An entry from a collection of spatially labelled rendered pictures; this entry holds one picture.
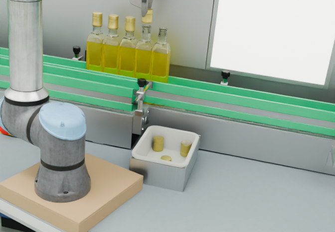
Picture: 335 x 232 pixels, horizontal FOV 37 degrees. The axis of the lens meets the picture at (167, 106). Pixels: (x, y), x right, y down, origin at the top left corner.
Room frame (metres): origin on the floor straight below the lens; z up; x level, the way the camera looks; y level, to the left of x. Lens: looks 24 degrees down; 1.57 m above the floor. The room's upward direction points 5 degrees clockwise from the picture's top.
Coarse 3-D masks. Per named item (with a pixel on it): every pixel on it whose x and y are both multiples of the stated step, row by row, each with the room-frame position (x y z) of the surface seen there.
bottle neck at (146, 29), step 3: (144, 24) 1.64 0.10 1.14; (144, 27) 1.61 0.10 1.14; (147, 27) 1.61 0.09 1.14; (150, 27) 1.62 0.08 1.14; (144, 30) 1.61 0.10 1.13; (147, 30) 1.61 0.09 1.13; (150, 30) 1.62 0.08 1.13; (141, 33) 1.62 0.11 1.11; (144, 33) 1.61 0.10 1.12; (147, 33) 1.61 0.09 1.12; (150, 33) 1.62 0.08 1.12; (144, 36) 1.61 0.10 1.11; (147, 36) 1.61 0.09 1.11; (144, 39) 1.61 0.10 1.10; (147, 39) 1.61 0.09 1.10
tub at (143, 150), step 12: (156, 132) 1.48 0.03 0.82; (168, 132) 1.47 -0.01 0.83; (180, 132) 1.47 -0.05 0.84; (192, 132) 1.47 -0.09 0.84; (144, 144) 1.39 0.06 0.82; (168, 144) 1.47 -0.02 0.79; (180, 144) 1.46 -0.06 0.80; (192, 144) 1.38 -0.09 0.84; (144, 156) 1.28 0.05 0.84; (156, 156) 1.41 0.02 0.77; (180, 156) 1.43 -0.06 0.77
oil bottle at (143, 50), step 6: (138, 42) 1.61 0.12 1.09; (144, 42) 1.61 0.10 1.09; (150, 42) 1.61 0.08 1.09; (138, 48) 1.60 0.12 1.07; (144, 48) 1.60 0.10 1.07; (150, 48) 1.60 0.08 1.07; (138, 54) 1.60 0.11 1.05; (144, 54) 1.60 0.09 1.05; (150, 54) 1.60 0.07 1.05; (138, 60) 1.60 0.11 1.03; (144, 60) 1.60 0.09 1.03; (150, 60) 1.60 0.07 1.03; (138, 66) 1.60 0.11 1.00; (144, 66) 1.60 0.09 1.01; (150, 66) 1.60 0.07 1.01; (138, 72) 1.60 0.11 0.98; (144, 72) 1.60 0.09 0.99
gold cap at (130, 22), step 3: (126, 18) 1.63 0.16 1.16; (129, 18) 1.62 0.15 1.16; (132, 18) 1.62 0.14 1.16; (135, 18) 1.63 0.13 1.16; (126, 21) 1.63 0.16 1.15; (129, 21) 1.62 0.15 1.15; (132, 21) 1.62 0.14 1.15; (135, 21) 1.64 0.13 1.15; (126, 24) 1.63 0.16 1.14; (129, 24) 1.62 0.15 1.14; (132, 24) 1.62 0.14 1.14; (126, 27) 1.63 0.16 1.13; (129, 27) 1.62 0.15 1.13; (132, 27) 1.62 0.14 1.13; (126, 30) 1.62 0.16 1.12; (129, 30) 1.62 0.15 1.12; (132, 30) 1.62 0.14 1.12
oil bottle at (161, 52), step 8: (160, 48) 1.59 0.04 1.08; (168, 48) 1.60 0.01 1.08; (152, 56) 1.59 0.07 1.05; (160, 56) 1.59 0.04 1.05; (168, 56) 1.60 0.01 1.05; (152, 64) 1.59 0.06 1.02; (160, 64) 1.59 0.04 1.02; (168, 64) 1.62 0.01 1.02; (152, 72) 1.59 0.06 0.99; (160, 72) 1.58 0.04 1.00; (152, 80) 1.59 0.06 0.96; (160, 80) 1.58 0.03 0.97
